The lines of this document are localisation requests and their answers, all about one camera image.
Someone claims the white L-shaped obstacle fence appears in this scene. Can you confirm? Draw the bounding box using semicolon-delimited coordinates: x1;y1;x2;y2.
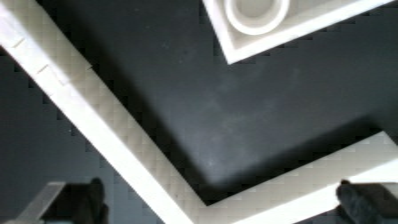
0;0;398;224

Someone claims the white square tabletop part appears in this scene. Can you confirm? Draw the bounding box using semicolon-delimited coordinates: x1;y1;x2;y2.
200;0;396;64

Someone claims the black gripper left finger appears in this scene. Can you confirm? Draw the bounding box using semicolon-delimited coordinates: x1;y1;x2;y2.
8;178;108;224

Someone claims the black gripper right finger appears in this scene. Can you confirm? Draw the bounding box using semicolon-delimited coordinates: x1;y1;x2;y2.
335;180;398;224

